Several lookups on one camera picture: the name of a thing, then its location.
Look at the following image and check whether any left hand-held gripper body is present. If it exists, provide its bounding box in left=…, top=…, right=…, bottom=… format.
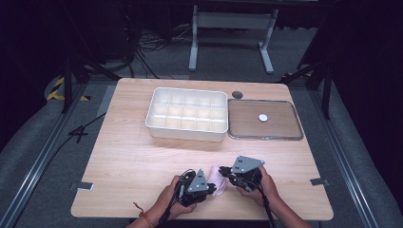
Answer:
left=178, top=168, right=214, bottom=207

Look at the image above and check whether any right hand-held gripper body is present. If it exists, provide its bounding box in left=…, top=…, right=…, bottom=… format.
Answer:
left=227, top=154, right=266, bottom=193

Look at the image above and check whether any pink sock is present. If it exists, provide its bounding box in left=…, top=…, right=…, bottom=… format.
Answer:
left=206, top=163, right=230, bottom=197

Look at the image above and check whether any person's left hand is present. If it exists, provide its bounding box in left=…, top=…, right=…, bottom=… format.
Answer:
left=157, top=175, right=198, bottom=220

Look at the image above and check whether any person's right hand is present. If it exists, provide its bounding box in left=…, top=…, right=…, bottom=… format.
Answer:
left=235, top=165, right=282, bottom=207

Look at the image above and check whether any clear lid with white knob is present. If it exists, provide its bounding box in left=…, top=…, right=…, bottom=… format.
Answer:
left=226, top=98, right=304, bottom=142

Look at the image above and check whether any white divided storage box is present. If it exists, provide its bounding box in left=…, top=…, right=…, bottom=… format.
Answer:
left=144, top=86, right=229, bottom=143

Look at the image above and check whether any black tripod stand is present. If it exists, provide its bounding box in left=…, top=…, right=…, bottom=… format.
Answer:
left=60, top=0, right=122, bottom=114
left=278, top=12, right=336, bottom=121

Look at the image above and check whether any white metal stand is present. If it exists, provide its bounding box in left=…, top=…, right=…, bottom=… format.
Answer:
left=188, top=4, right=279, bottom=75

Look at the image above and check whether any yellow black floor tape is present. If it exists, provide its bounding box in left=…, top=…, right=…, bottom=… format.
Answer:
left=46, top=76, right=91, bottom=103

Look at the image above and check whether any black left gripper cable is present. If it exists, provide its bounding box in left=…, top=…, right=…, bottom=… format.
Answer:
left=157, top=168, right=198, bottom=226

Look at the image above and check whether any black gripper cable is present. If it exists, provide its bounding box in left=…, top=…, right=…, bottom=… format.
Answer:
left=157, top=168, right=198, bottom=226
left=240, top=179, right=278, bottom=228

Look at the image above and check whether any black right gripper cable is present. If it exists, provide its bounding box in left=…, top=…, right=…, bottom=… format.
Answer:
left=240, top=179, right=278, bottom=228

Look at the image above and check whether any red string bracelet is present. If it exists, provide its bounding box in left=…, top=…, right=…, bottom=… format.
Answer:
left=132, top=201, right=156, bottom=228

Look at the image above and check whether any aluminium floor rail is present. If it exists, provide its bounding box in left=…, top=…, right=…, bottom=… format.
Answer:
left=0, top=83, right=88, bottom=228
left=308, top=88, right=379, bottom=228

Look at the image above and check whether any black floor cable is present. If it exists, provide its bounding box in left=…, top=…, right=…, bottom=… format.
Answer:
left=12, top=111, right=107, bottom=222

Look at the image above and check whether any bundle of black floor cables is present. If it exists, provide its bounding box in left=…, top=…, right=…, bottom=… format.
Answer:
left=120, top=3, right=198, bottom=80

